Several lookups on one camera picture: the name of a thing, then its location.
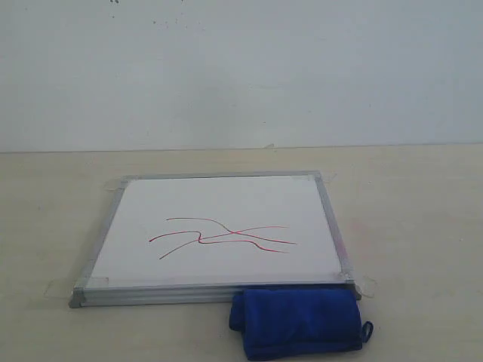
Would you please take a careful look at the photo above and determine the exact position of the blue cloth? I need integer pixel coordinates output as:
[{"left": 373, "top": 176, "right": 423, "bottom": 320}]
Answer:
[{"left": 229, "top": 289, "right": 374, "bottom": 361}]

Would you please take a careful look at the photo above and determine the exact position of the clear tape front right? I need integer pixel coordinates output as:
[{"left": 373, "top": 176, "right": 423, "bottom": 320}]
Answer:
[{"left": 339, "top": 272, "right": 377, "bottom": 300}]

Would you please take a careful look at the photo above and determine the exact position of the clear tape front left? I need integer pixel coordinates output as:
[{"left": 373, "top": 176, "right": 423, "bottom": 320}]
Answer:
[{"left": 44, "top": 277, "right": 109, "bottom": 303}]

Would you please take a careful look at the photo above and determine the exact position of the white whiteboard with aluminium frame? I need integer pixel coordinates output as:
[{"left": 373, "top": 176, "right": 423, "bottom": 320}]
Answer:
[{"left": 69, "top": 171, "right": 357, "bottom": 308}]

